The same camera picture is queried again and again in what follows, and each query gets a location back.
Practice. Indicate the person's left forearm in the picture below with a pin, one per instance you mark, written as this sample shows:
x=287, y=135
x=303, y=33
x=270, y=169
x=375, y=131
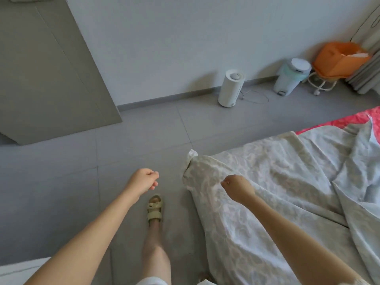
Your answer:
x=83, y=246

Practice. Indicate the orange plastic basket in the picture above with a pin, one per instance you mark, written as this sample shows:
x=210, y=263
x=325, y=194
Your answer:
x=338, y=59

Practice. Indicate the white cylinder appliance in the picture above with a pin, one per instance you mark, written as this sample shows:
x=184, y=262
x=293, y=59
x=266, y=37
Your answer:
x=231, y=89

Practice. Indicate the person's left hand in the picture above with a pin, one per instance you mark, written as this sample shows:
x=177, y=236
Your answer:
x=142, y=181

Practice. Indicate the person's left leg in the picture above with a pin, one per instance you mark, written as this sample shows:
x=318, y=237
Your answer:
x=155, y=252

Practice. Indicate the grey curtain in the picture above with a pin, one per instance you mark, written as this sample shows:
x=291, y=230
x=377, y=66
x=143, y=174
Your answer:
x=367, y=62

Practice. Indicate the person's right forearm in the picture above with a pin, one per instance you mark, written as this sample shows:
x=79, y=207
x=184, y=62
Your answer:
x=297, y=246

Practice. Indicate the person's right hand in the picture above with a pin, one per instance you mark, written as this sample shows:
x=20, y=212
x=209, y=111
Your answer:
x=237, y=188

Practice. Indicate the red floral mattress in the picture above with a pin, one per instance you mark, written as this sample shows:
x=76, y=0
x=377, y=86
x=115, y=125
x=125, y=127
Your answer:
x=350, y=120

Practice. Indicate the grey door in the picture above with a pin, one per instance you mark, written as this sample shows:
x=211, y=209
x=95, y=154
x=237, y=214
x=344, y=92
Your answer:
x=53, y=74

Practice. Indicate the person's white shorts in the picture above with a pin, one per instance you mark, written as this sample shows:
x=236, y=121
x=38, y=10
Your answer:
x=151, y=281

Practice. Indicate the grey lidded trash can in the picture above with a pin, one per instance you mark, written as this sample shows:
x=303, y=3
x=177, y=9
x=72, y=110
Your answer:
x=291, y=77

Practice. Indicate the blue-grey cloth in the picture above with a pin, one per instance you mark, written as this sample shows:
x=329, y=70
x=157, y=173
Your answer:
x=279, y=187

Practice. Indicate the person's white shirt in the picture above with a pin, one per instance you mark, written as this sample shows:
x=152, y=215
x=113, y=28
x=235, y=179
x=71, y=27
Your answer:
x=356, y=282

